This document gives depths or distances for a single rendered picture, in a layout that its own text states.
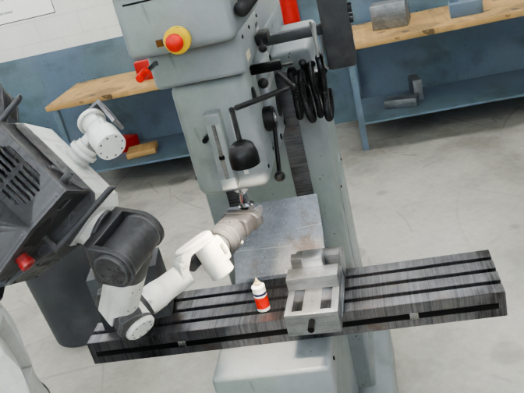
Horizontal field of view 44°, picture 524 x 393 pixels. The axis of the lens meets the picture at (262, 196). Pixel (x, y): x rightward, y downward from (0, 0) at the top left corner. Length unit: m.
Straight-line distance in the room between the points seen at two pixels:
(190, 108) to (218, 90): 0.09
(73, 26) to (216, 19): 4.99
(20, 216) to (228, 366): 0.88
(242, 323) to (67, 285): 1.87
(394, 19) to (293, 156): 3.34
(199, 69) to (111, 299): 0.58
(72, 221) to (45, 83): 5.34
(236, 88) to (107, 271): 0.58
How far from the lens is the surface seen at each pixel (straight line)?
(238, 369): 1.93
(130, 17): 1.54
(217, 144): 1.68
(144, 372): 3.50
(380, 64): 6.05
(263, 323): 1.94
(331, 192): 2.25
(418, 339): 3.23
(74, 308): 3.76
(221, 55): 1.61
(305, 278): 1.88
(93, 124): 1.45
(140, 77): 1.52
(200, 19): 1.50
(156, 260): 2.04
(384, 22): 5.45
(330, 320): 1.81
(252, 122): 1.69
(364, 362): 2.64
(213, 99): 1.68
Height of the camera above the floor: 1.99
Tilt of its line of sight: 23 degrees down
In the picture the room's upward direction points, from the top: 14 degrees counter-clockwise
